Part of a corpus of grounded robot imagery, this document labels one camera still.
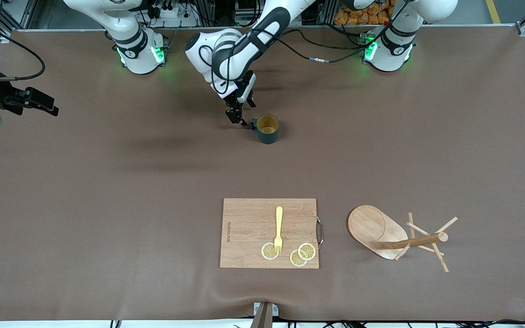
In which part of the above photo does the dark green ribbed mug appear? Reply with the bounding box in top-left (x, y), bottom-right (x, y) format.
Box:
top-left (250, 114), bottom-right (280, 145)

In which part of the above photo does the black equipment rack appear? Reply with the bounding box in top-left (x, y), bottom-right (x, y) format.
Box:
top-left (201, 0), bottom-right (336, 27)

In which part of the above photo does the wooden mug tree rack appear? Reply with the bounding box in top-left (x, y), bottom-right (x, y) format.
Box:
top-left (347, 205), bottom-right (459, 273)

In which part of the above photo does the brown table mat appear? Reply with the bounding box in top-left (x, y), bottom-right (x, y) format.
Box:
top-left (0, 25), bottom-right (525, 322)

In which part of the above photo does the white power strip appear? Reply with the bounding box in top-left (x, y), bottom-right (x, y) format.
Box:
top-left (146, 0), bottom-right (199, 28)

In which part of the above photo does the bamboo cutting board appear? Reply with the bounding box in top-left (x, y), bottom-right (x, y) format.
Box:
top-left (220, 198), bottom-right (320, 269)

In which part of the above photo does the yellow plastic fork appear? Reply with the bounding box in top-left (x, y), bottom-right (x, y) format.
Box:
top-left (273, 206), bottom-right (284, 255)

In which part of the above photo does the orange snack bags pile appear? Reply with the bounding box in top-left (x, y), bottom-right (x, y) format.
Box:
top-left (334, 0), bottom-right (391, 26)

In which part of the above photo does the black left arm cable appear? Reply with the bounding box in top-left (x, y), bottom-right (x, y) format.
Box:
top-left (199, 0), bottom-right (409, 96)

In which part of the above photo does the metal camera stand bracket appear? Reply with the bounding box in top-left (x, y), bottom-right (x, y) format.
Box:
top-left (251, 302), bottom-right (279, 328)

